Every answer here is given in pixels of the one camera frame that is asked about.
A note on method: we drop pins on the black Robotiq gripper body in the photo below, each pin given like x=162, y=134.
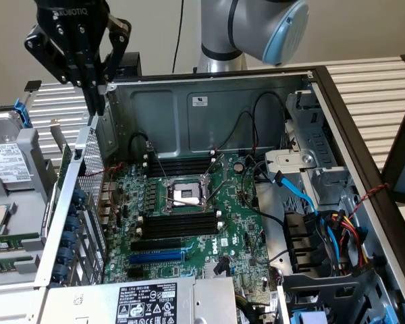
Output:
x=71, y=20

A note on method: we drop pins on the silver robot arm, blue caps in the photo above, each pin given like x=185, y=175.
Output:
x=243, y=30

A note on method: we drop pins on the black RAM slot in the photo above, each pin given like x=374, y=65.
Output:
x=179, y=229
x=180, y=217
x=179, y=159
x=178, y=235
x=179, y=223
x=179, y=168
x=180, y=173
x=179, y=164

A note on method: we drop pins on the green RAM stick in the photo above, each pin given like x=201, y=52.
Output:
x=1, y=267
x=3, y=244

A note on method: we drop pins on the black box behind case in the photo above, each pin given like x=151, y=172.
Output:
x=130, y=65

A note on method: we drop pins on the open grey PC case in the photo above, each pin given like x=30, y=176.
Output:
x=195, y=118

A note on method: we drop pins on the metal CPU socket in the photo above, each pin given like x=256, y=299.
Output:
x=185, y=194

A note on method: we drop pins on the thin metal locking lever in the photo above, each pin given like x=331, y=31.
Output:
x=184, y=202

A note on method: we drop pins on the round coin battery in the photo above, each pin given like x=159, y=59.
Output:
x=238, y=166

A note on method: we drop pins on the long black expansion slot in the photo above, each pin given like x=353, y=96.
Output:
x=155, y=244

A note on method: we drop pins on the green Dell motherboard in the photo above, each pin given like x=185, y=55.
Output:
x=236, y=216

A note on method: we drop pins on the blue expansion slot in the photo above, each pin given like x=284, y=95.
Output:
x=155, y=258

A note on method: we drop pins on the grey metal disk bay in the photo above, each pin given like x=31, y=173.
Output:
x=307, y=158

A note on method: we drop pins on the short black expansion slot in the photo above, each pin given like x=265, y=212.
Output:
x=135, y=273

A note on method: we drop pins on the silver chipset heatsink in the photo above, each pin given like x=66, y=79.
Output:
x=216, y=268

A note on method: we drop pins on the grey power supply with label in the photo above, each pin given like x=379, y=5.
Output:
x=138, y=303

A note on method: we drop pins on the dark case side panel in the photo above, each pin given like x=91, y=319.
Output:
x=403, y=158

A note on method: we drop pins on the silver hard disk, blue bracket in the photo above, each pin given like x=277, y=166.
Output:
x=3, y=152

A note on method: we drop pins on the green graphics card, metal bracket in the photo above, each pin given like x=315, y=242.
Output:
x=62, y=168

